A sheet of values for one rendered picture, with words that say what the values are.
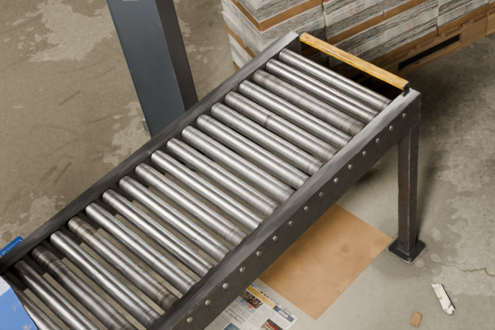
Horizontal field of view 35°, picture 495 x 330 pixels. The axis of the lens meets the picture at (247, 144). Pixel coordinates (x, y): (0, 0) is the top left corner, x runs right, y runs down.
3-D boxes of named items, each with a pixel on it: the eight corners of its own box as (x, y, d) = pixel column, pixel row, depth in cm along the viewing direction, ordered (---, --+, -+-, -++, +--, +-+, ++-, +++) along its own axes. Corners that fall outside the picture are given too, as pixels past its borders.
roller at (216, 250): (130, 180, 239) (126, 170, 235) (239, 260, 213) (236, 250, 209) (118, 191, 237) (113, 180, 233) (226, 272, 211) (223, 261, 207)
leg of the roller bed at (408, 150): (404, 239, 301) (406, 113, 252) (417, 246, 298) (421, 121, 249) (395, 248, 298) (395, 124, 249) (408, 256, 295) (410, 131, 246)
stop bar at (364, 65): (305, 35, 267) (305, 31, 266) (410, 85, 243) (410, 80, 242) (299, 40, 266) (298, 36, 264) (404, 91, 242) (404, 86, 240)
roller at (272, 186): (191, 131, 250) (188, 120, 246) (301, 201, 224) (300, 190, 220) (180, 141, 248) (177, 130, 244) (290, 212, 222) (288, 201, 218)
